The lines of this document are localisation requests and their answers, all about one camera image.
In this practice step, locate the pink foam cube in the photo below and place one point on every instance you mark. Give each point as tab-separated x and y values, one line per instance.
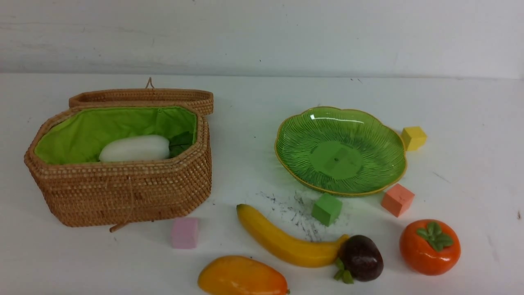
185	232

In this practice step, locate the woven rattan basket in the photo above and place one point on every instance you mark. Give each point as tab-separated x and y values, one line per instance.
81	191

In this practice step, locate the white toy radish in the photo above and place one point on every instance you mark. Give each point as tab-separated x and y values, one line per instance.
146	148

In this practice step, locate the green foam cube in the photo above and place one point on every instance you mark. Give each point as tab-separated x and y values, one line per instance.
326	209

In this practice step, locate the yellow foam cube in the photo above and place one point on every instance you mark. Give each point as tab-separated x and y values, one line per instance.
413	137

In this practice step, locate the orange foam cube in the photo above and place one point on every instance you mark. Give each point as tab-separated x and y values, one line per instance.
397	200

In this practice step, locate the orange yellow toy mango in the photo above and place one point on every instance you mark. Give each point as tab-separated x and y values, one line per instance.
241	275

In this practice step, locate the yellow toy banana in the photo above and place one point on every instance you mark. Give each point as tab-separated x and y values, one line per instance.
284	246

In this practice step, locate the dark purple toy mangosteen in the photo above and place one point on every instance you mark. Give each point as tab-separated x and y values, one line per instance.
358	259

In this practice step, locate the orange toy persimmon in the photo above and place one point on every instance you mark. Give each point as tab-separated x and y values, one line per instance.
429	247

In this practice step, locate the woven rattan basket lid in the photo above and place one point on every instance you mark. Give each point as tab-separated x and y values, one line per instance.
198	100

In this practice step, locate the green glass leaf plate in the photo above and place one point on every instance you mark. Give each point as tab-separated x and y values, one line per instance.
345	152

